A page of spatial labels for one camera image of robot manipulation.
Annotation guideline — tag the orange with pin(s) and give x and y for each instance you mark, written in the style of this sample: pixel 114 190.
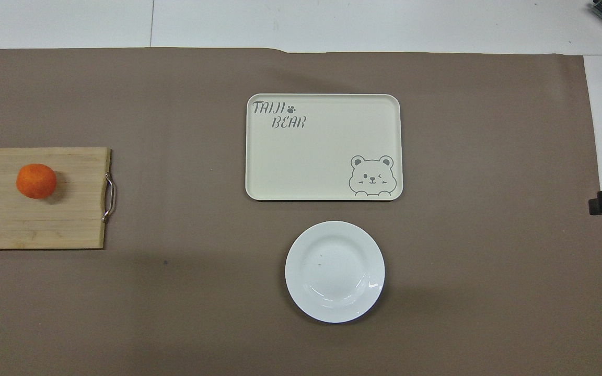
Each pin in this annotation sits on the orange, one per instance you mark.
pixel 36 180

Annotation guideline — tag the cream tray with bear print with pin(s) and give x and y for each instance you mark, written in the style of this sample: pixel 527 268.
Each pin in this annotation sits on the cream tray with bear print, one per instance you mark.
pixel 311 156

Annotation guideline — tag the white round plate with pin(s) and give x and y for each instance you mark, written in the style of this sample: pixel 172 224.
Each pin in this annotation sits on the white round plate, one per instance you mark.
pixel 332 266

